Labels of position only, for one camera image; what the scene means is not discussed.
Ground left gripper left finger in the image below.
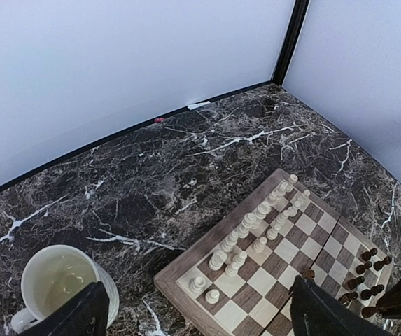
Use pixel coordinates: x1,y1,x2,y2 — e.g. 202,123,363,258
20,281,109,336

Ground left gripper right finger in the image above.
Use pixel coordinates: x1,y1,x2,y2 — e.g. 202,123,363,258
290,276,389,335

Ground dark pawn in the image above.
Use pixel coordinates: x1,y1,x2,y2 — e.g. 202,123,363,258
337,292,358,307
356,261,372,274
360,248,378,262
346,276,365,291

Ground dark tall piece front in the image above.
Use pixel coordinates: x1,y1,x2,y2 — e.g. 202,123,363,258
360,284,385,300

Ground dark tall piece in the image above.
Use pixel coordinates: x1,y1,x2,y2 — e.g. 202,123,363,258
360,307,378,319
360,284,385,300

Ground dark rook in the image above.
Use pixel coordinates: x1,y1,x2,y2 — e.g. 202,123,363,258
373,255,393,271

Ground dark knight piece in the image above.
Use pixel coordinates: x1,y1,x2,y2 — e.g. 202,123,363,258
303,269,315,279

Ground wooden chess board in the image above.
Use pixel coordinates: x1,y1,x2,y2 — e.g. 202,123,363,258
154,169,392,335

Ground white pieces back row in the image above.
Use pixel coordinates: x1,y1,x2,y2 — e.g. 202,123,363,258
207,174,321,279

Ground white ribbed mug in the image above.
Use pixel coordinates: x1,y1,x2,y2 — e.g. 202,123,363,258
11,244,120,334

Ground white pawn left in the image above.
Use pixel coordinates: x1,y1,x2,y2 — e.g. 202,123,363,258
205,289,220,305

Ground white rook corner piece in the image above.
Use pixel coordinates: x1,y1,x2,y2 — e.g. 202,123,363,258
189,276,206,294

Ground right black frame post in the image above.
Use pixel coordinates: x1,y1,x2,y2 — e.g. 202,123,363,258
272,0,310,87

